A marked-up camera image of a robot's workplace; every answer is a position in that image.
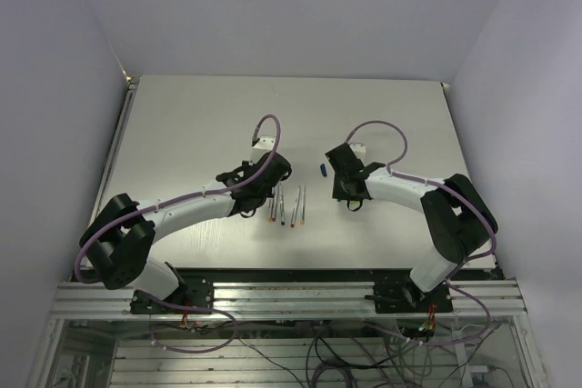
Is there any light green end pen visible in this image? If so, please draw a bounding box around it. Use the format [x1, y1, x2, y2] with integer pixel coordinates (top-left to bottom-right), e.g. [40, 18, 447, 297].
[267, 198, 275, 222]

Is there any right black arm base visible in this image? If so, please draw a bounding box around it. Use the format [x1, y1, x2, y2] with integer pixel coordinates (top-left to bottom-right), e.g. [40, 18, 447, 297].
[365, 279, 453, 314]

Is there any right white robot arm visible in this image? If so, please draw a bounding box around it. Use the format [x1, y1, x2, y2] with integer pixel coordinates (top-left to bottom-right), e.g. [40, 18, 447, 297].
[326, 143, 498, 312]

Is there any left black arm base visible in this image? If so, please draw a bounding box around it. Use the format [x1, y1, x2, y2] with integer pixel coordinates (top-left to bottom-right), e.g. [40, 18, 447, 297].
[129, 259, 214, 314]

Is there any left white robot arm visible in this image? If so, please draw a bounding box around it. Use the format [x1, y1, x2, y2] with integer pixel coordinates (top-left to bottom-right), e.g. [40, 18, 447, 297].
[79, 153, 292, 313]

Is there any magenta end white pen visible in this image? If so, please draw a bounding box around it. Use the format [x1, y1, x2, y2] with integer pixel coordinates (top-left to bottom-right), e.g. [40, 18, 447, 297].
[272, 187, 279, 223]

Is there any blue end white pen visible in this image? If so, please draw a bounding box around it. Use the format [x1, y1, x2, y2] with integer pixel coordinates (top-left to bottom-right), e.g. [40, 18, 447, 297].
[278, 183, 286, 226]

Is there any red end white pen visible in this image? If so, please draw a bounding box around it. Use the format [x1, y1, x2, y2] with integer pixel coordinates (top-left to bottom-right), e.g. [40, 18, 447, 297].
[290, 185, 302, 228]

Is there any yellow end white pen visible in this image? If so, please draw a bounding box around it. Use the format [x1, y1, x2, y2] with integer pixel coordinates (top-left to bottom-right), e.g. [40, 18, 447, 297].
[299, 184, 306, 225]

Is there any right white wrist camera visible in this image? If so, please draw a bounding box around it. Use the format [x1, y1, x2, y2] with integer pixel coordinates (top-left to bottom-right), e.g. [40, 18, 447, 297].
[348, 143, 366, 161]

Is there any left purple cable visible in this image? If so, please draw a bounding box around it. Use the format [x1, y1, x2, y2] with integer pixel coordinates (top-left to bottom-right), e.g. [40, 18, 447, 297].
[75, 114, 282, 354]

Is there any purple cable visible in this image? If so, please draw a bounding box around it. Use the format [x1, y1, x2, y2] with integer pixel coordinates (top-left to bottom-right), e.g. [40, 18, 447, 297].
[75, 114, 282, 354]
[343, 119, 499, 347]

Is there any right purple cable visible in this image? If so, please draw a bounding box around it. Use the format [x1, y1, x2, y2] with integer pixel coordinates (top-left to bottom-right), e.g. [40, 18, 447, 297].
[343, 119, 499, 347]

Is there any aluminium rail frame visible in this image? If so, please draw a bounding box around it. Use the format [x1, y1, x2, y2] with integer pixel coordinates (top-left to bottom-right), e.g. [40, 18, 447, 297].
[28, 280, 549, 387]

